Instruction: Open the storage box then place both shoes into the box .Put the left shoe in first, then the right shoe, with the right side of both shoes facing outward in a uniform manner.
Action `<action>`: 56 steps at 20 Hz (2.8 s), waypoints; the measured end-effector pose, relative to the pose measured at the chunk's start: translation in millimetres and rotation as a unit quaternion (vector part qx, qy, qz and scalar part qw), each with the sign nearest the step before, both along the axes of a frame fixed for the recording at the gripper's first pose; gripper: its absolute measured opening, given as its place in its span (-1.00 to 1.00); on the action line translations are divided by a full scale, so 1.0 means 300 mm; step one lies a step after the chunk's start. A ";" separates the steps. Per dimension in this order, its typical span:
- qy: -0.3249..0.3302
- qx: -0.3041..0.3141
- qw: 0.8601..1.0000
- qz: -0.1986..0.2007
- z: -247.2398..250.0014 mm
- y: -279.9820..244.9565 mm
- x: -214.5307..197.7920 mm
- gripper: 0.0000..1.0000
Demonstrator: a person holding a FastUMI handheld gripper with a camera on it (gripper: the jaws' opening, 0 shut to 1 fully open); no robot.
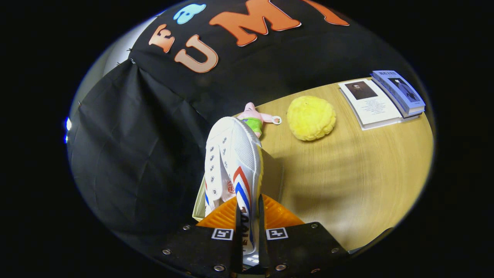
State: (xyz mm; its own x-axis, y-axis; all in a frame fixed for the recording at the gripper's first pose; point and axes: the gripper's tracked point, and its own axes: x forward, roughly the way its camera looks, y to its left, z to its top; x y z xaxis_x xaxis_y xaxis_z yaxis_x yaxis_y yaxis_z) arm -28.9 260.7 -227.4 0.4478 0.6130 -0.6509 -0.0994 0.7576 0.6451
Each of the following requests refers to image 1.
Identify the white portrait booklet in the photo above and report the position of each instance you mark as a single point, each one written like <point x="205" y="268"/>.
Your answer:
<point x="374" y="108"/>

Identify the ceiling light panel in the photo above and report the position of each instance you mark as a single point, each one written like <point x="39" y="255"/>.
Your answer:
<point x="68" y="125"/>

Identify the blue book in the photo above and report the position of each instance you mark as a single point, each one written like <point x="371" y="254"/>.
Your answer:
<point x="401" y="90"/>

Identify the yellow fluffy plush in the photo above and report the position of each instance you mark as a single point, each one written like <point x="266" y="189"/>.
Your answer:
<point x="310" y="117"/>

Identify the black backdrop cloth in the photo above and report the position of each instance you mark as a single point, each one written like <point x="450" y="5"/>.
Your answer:
<point x="135" y="154"/>

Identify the pink and green plush toy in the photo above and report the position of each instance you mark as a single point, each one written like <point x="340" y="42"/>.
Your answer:
<point x="254" y="123"/>

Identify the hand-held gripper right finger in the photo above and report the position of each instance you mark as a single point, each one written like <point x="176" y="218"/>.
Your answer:
<point x="297" y="247"/>

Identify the white striped canvas shoe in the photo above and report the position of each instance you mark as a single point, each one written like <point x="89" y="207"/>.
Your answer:
<point x="239" y="154"/>

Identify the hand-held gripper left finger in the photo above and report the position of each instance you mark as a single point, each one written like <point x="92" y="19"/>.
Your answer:
<point x="200" y="251"/>

